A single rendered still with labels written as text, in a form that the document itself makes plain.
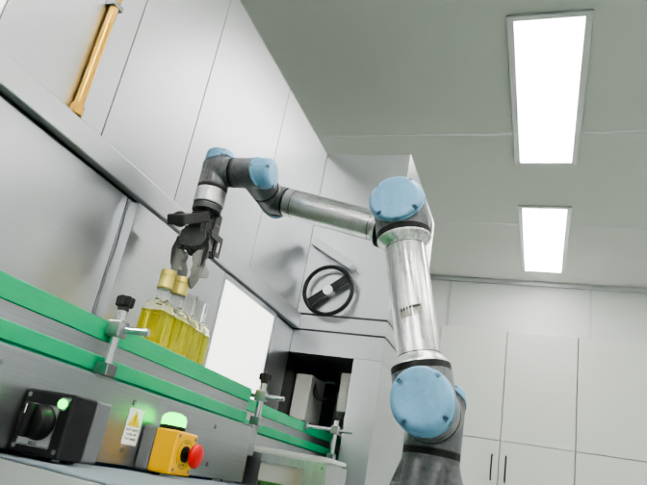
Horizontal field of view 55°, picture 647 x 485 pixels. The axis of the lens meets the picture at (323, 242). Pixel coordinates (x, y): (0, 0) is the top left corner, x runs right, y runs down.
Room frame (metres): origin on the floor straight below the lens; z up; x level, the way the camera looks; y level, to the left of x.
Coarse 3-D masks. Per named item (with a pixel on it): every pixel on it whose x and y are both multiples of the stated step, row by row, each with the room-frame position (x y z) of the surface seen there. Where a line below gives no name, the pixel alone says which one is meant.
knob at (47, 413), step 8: (24, 408) 0.82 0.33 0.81; (32, 408) 0.82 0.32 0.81; (40, 408) 0.82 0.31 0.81; (48, 408) 0.84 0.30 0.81; (24, 416) 0.82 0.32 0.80; (32, 416) 0.82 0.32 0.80; (40, 416) 0.82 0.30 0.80; (48, 416) 0.83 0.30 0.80; (24, 424) 0.82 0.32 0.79; (32, 424) 0.83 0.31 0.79; (40, 424) 0.82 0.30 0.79; (48, 424) 0.83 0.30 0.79; (16, 432) 0.82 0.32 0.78; (24, 432) 0.82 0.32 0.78; (32, 432) 0.82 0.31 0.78; (40, 432) 0.83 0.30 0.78; (48, 432) 0.84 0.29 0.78
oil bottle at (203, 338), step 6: (204, 324) 1.50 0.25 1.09; (204, 330) 1.49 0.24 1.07; (198, 336) 1.48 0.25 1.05; (204, 336) 1.50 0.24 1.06; (198, 342) 1.48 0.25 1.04; (204, 342) 1.50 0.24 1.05; (198, 348) 1.49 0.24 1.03; (204, 348) 1.51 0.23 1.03; (198, 354) 1.49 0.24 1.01; (204, 354) 1.52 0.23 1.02; (198, 360) 1.50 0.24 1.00
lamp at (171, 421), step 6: (168, 414) 1.13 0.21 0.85; (174, 414) 1.13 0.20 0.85; (180, 414) 1.14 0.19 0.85; (162, 420) 1.14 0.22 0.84; (168, 420) 1.13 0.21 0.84; (174, 420) 1.13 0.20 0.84; (180, 420) 1.13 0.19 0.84; (186, 420) 1.15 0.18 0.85; (162, 426) 1.13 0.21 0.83; (168, 426) 1.13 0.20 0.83; (174, 426) 1.13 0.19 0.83; (180, 426) 1.13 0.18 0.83
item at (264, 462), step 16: (256, 464) 1.59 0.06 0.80; (272, 464) 1.57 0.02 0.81; (288, 464) 1.56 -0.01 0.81; (304, 464) 1.54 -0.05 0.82; (320, 464) 1.53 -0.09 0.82; (256, 480) 1.58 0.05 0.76; (272, 480) 1.57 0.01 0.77; (288, 480) 1.56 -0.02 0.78; (304, 480) 1.54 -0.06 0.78; (320, 480) 1.53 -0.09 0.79; (336, 480) 1.61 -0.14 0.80
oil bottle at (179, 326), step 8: (176, 312) 1.37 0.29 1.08; (184, 312) 1.40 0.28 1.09; (176, 320) 1.37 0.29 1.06; (184, 320) 1.39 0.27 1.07; (176, 328) 1.37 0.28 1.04; (184, 328) 1.40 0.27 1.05; (176, 336) 1.38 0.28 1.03; (184, 336) 1.41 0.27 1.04; (168, 344) 1.37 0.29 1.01; (176, 344) 1.39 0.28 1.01; (176, 352) 1.40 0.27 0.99
